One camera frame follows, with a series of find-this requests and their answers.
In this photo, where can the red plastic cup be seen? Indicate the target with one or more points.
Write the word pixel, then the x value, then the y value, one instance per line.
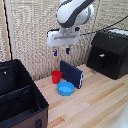
pixel 56 77

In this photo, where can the black fabric storage box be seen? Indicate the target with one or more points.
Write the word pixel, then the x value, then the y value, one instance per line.
pixel 20 96

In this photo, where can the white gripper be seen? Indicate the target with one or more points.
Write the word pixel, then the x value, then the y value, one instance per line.
pixel 62 38

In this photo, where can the blue plastic bowl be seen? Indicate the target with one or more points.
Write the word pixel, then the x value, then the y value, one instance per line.
pixel 65 88

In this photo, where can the wooden screen post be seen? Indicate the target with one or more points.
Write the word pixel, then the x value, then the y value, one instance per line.
pixel 56 65
pixel 4 30

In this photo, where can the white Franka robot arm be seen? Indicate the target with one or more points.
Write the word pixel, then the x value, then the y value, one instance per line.
pixel 74 11

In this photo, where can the navy blue rectangular box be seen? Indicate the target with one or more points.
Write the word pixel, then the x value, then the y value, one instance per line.
pixel 71 74

